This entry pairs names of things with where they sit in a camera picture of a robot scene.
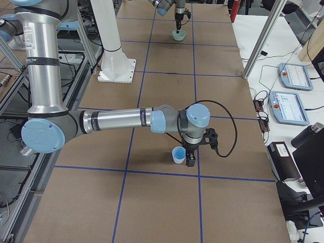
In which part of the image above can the light blue plastic cup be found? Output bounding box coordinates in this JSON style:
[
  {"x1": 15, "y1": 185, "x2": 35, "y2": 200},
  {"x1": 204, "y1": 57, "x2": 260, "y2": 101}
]
[{"x1": 172, "y1": 146, "x2": 186, "y2": 164}]

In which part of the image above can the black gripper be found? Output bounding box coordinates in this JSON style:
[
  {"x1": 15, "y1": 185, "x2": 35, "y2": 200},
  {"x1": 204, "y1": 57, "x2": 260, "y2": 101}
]
[
  {"x1": 175, "y1": 12, "x2": 183, "y2": 33},
  {"x1": 182, "y1": 136, "x2": 205, "y2": 167}
]

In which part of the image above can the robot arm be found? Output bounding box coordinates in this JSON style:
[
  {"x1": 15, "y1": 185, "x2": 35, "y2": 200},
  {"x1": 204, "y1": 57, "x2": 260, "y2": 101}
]
[
  {"x1": 149, "y1": 0, "x2": 187, "y2": 34},
  {"x1": 14, "y1": 1, "x2": 217, "y2": 167}
]

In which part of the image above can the black water bottle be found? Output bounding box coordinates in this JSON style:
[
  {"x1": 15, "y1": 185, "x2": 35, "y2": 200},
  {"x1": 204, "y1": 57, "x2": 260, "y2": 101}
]
[{"x1": 291, "y1": 122, "x2": 323, "y2": 148}]

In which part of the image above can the white pedestal column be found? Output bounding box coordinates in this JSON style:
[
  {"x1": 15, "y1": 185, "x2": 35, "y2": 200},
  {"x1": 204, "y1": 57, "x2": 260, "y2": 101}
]
[{"x1": 91, "y1": 0, "x2": 124, "y2": 61}]

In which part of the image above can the white pedestal base plate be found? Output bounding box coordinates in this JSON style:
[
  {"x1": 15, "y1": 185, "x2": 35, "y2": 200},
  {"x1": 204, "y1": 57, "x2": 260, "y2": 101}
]
[{"x1": 98, "y1": 57, "x2": 136, "y2": 84}]

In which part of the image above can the black monitor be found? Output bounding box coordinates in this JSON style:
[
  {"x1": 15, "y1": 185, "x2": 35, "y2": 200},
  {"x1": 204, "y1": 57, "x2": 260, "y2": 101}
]
[{"x1": 293, "y1": 130, "x2": 323, "y2": 196}]

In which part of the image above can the black box on desk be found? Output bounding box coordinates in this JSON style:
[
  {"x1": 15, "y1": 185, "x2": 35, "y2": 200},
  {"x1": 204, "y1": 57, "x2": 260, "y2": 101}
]
[{"x1": 267, "y1": 142, "x2": 301, "y2": 181}]

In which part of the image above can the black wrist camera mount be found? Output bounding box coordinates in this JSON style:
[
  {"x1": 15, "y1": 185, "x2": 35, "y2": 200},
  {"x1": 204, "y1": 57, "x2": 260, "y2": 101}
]
[{"x1": 201, "y1": 128, "x2": 218, "y2": 151}]

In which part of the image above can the upper teach pendant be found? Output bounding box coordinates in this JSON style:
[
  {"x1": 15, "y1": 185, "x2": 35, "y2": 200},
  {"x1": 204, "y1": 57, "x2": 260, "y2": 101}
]
[{"x1": 278, "y1": 63, "x2": 313, "y2": 91}]

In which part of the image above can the mint green bowl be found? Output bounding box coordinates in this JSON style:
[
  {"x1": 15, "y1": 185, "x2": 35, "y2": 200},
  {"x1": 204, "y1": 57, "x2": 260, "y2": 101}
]
[{"x1": 172, "y1": 29, "x2": 186, "y2": 42}]

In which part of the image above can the teach pendant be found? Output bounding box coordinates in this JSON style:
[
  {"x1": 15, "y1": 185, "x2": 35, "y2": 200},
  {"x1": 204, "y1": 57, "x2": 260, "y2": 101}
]
[
  {"x1": 269, "y1": 91, "x2": 310, "y2": 126},
  {"x1": 278, "y1": 63, "x2": 313, "y2": 91}
]

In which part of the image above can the red fire extinguisher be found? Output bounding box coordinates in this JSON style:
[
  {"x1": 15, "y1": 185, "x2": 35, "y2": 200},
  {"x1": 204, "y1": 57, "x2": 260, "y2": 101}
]
[{"x1": 230, "y1": 0, "x2": 240, "y2": 23}]

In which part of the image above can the aluminium frame post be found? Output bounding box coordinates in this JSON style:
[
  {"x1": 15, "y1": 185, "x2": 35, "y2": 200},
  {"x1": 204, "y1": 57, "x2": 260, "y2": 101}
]
[{"x1": 242, "y1": 0, "x2": 287, "y2": 79}]

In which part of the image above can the lower teach pendant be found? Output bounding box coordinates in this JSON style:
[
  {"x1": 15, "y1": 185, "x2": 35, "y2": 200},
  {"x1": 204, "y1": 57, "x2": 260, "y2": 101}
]
[{"x1": 269, "y1": 91, "x2": 310, "y2": 126}]

